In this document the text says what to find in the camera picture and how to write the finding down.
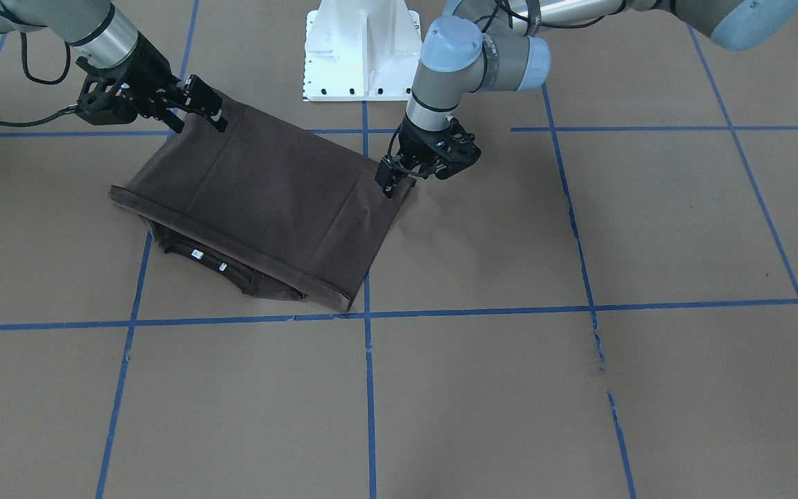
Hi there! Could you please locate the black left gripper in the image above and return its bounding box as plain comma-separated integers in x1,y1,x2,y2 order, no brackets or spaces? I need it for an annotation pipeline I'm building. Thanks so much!
375,116,481,199

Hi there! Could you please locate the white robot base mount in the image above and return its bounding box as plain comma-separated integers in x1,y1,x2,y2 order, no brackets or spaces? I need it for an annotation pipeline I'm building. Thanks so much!
302,1,423,103

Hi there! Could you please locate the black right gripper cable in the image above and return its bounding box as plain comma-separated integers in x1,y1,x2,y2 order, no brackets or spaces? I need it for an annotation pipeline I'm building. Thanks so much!
0,3,85,128

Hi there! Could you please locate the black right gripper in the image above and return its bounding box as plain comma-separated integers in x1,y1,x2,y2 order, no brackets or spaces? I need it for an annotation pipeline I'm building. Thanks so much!
76,34,228,134

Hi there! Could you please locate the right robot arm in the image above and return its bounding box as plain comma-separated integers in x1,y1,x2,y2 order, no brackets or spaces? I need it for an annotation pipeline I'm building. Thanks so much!
0,1,227,133

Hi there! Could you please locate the dark brown t-shirt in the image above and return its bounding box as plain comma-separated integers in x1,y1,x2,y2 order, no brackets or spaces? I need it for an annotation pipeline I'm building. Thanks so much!
109,96,414,313

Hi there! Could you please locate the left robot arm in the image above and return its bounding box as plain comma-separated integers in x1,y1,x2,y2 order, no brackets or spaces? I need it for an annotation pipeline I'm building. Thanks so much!
375,1,798,197

